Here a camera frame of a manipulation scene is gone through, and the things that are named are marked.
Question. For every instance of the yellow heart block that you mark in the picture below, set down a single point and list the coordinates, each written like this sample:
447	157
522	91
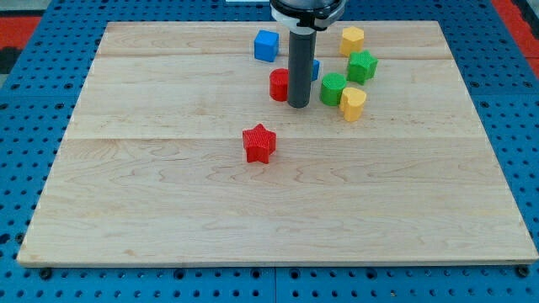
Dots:
352	103

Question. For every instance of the green star block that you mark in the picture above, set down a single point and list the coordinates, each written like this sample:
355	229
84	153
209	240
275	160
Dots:
361	67

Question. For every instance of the red star block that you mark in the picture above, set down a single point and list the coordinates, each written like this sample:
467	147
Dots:
259	143

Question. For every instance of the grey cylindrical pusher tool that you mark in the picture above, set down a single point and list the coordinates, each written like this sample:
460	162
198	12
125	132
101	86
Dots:
300	62

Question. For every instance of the small blue block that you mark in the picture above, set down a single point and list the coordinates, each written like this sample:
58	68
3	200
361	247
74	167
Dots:
315	69

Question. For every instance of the yellow hexagon block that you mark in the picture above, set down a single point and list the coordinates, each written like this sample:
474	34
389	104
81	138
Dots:
352	40

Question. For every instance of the black robot arm flange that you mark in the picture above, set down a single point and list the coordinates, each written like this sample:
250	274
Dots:
305	16

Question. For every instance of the red cylinder block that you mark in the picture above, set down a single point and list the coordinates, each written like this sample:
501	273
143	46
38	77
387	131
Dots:
278	84

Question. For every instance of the light wooden board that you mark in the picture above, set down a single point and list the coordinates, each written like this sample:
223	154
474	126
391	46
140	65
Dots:
151	171

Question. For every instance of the green cylinder block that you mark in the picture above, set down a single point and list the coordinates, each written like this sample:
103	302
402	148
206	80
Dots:
332	86

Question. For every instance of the blue cube block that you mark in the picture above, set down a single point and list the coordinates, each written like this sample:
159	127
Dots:
266	45

